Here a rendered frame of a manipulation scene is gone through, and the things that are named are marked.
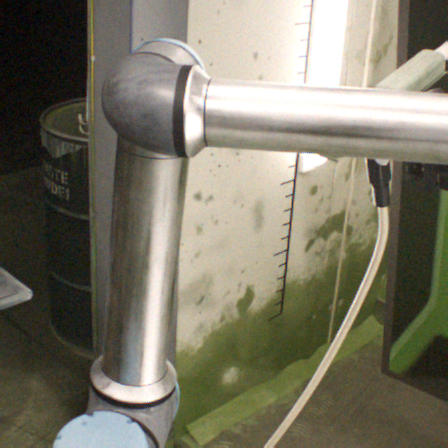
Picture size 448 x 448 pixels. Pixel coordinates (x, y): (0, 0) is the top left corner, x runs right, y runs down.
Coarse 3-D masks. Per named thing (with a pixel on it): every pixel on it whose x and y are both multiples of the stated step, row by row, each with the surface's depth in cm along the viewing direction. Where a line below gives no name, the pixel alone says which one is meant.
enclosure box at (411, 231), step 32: (416, 0) 158; (416, 32) 162; (416, 192) 189; (416, 224) 196; (416, 256) 204; (416, 288) 212; (384, 320) 199; (416, 320) 220; (384, 352) 205; (416, 352) 215; (416, 384) 203
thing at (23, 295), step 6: (0, 276) 180; (6, 276) 180; (6, 282) 178; (12, 282) 178; (18, 288) 176; (18, 294) 173; (24, 294) 173; (30, 294) 174; (0, 300) 170; (6, 300) 170; (12, 300) 171; (18, 300) 172; (24, 300) 173; (0, 306) 169; (6, 306) 170
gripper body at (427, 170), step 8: (408, 168) 118; (416, 168) 117; (424, 168) 114; (432, 168) 113; (440, 168) 114; (408, 176) 117; (416, 176) 116; (424, 176) 115; (432, 176) 114; (440, 176) 115; (408, 184) 119; (432, 184) 115; (440, 184) 116; (432, 192) 116
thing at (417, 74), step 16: (416, 64) 124; (432, 64) 124; (384, 80) 122; (400, 80) 120; (416, 80) 121; (432, 80) 125; (336, 160) 113; (368, 160) 124; (368, 176) 126; (384, 176) 125; (384, 192) 127
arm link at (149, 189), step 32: (192, 64) 103; (128, 160) 106; (160, 160) 105; (128, 192) 108; (160, 192) 108; (128, 224) 110; (160, 224) 110; (128, 256) 112; (160, 256) 113; (128, 288) 114; (160, 288) 115; (128, 320) 117; (160, 320) 118; (128, 352) 119; (160, 352) 122; (96, 384) 124; (128, 384) 122; (160, 384) 124; (160, 416) 125
